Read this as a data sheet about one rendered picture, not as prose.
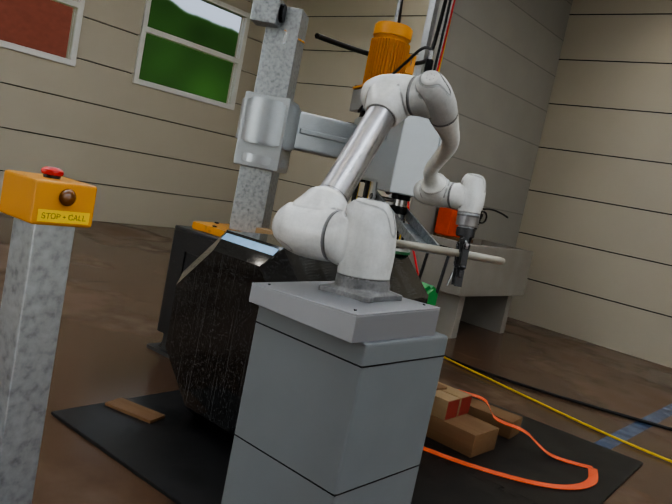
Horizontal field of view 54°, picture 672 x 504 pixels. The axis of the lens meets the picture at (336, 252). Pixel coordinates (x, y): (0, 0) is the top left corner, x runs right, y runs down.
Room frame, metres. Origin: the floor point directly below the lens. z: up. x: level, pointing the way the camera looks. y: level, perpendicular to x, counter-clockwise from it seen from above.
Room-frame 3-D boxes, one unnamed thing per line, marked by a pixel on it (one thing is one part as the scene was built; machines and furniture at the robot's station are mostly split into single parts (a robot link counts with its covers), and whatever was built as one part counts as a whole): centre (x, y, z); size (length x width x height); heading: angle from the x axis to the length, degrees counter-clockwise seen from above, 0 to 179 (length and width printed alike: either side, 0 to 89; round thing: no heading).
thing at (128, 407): (2.78, 0.72, 0.02); 0.25 x 0.10 x 0.01; 68
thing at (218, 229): (3.84, 0.52, 0.76); 0.49 x 0.49 x 0.05; 53
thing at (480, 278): (6.31, -1.29, 0.43); 1.30 x 0.62 x 0.86; 140
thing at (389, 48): (4.10, -0.09, 1.94); 0.31 x 0.28 x 0.40; 108
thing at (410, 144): (3.55, -0.25, 1.36); 0.36 x 0.22 x 0.45; 18
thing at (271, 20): (3.73, 0.62, 2.00); 0.20 x 0.18 x 0.15; 53
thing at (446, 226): (6.35, -1.05, 1.00); 0.50 x 0.22 x 0.33; 140
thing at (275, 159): (3.84, 0.52, 1.36); 0.35 x 0.35 x 0.41
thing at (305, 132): (3.92, 0.34, 1.41); 0.74 x 0.34 x 0.25; 113
